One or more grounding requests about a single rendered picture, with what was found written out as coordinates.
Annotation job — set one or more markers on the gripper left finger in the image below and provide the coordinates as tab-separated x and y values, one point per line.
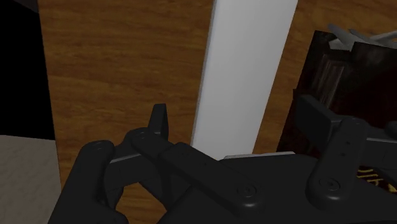
201	173

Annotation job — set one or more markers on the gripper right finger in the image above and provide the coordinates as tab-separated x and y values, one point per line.
341	155

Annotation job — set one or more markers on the dark brown wooden box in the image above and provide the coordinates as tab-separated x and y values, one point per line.
359	77

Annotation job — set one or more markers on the white long flat board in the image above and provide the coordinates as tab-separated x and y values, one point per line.
242	77

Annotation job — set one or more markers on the grey angular metal object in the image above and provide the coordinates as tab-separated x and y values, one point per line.
342	38

